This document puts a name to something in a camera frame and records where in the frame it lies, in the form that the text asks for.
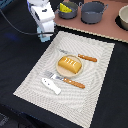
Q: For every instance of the round wooden plate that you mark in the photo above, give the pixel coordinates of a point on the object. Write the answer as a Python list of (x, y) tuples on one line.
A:
[(67, 73)]

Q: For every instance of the fork with orange handle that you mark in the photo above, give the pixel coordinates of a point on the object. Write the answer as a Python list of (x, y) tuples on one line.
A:
[(69, 81)]

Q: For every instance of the orange bread loaf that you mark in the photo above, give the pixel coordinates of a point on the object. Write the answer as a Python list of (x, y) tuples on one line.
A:
[(69, 64)]

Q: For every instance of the beige bowl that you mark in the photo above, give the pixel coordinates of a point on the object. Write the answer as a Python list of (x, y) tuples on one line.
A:
[(123, 14)]

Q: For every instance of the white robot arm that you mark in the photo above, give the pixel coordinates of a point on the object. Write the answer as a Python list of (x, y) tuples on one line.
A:
[(37, 3)]

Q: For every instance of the knife with orange handle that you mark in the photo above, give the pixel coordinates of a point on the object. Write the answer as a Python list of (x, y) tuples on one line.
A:
[(79, 55)]

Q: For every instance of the grey two-handled pot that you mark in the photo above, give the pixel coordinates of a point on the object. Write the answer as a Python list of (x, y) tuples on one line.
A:
[(91, 12)]

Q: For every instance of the yellow cheese wedge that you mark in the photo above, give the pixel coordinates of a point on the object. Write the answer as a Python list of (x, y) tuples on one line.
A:
[(64, 8)]

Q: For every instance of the grey saucepan with handle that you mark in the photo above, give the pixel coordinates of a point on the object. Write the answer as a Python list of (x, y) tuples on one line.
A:
[(73, 6)]

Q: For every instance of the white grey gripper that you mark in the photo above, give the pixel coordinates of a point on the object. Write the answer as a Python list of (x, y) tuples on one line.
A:
[(44, 17)]

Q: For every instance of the woven beige placemat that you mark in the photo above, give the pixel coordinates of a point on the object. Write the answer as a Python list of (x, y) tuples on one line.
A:
[(74, 104)]

